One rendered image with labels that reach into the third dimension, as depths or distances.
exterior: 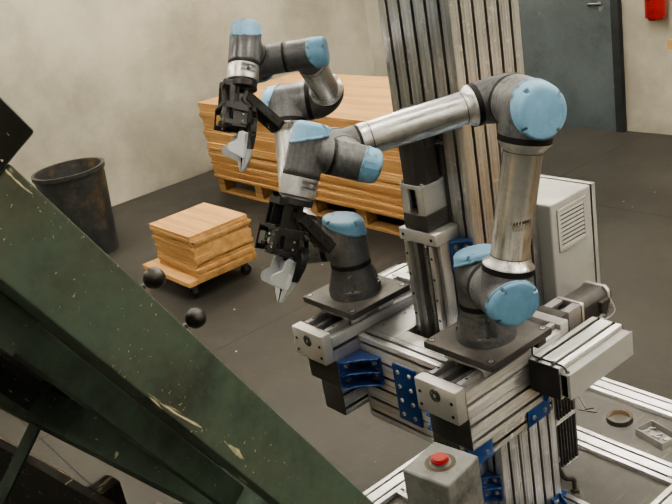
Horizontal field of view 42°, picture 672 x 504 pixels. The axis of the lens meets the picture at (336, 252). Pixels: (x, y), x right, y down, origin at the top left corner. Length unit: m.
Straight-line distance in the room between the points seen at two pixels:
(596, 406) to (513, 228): 1.60
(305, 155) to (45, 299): 0.75
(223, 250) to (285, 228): 3.65
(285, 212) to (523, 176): 0.51
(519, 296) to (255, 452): 0.77
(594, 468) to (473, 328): 1.11
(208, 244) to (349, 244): 2.96
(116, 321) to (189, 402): 0.18
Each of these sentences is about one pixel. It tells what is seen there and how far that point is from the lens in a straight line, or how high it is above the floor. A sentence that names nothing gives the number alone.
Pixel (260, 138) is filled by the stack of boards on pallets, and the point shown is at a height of 0.54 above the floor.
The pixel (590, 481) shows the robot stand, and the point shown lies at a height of 0.21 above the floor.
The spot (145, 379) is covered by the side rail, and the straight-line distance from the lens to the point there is 1.22.
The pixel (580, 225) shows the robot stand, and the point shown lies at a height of 1.13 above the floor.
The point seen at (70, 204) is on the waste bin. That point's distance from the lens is 6.38.
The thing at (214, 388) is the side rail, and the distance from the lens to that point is 1.31.
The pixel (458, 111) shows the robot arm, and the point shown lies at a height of 1.61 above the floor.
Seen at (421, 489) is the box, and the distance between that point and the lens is 1.93.
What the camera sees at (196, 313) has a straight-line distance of 1.53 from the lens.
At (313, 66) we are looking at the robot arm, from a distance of 2.18.
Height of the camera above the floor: 2.07
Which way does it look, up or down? 21 degrees down
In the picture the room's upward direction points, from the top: 10 degrees counter-clockwise
